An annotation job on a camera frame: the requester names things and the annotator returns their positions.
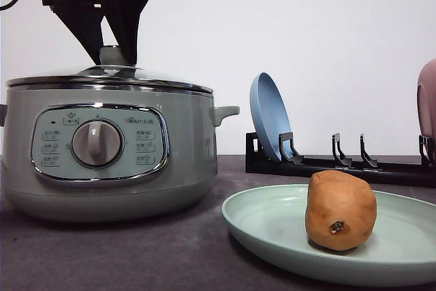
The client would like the glass lid with green knob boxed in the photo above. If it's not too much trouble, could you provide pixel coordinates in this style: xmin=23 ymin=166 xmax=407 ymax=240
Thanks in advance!
xmin=6 ymin=45 xmax=215 ymax=96

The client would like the green plate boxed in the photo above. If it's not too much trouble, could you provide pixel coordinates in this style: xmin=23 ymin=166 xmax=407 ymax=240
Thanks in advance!
xmin=221 ymin=183 xmax=436 ymax=278

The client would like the brown potato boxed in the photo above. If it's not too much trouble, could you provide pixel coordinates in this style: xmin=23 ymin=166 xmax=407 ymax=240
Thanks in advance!
xmin=305 ymin=169 xmax=378 ymax=251

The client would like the green electric steamer pot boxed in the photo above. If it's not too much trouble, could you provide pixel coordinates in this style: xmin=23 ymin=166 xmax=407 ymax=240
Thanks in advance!
xmin=0 ymin=87 xmax=240 ymax=224

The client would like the blue plate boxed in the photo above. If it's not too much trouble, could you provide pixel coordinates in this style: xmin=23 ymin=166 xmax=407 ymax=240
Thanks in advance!
xmin=249 ymin=72 xmax=294 ymax=162

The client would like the black plate rack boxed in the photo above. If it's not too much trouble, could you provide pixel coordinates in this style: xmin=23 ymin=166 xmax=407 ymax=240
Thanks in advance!
xmin=245 ymin=130 xmax=436 ymax=189

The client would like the pink plate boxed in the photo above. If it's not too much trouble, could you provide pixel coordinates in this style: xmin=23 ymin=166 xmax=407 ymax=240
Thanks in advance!
xmin=417 ymin=59 xmax=436 ymax=142

